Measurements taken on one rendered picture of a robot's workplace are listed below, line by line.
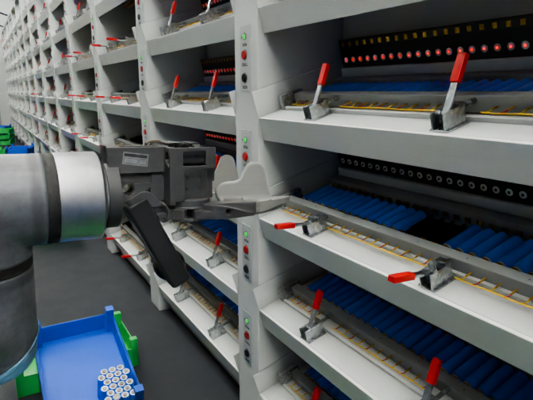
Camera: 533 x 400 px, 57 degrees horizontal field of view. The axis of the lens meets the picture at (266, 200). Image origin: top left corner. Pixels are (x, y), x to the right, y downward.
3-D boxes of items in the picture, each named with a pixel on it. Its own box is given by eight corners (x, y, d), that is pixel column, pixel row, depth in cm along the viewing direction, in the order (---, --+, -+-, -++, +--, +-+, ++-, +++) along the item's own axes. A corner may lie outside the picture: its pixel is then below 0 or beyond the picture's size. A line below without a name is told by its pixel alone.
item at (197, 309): (244, 387, 116) (228, 340, 111) (162, 296, 167) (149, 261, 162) (312, 344, 124) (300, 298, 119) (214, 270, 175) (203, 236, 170)
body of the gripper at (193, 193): (223, 147, 53) (109, 149, 47) (221, 224, 55) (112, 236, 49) (196, 141, 59) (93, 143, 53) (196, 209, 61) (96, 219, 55)
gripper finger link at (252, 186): (298, 163, 56) (217, 163, 53) (296, 213, 57) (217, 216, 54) (289, 159, 58) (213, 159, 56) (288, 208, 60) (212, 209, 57)
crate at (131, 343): (17, 398, 120) (13, 369, 118) (13, 360, 137) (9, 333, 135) (139, 365, 134) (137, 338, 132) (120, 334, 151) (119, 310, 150)
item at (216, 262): (243, 310, 111) (226, 258, 107) (159, 241, 163) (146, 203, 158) (313, 271, 120) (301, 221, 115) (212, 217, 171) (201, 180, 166)
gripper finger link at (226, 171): (263, 154, 64) (208, 158, 57) (262, 198, 65) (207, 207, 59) (247, 151, 66) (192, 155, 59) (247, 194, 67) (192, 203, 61)
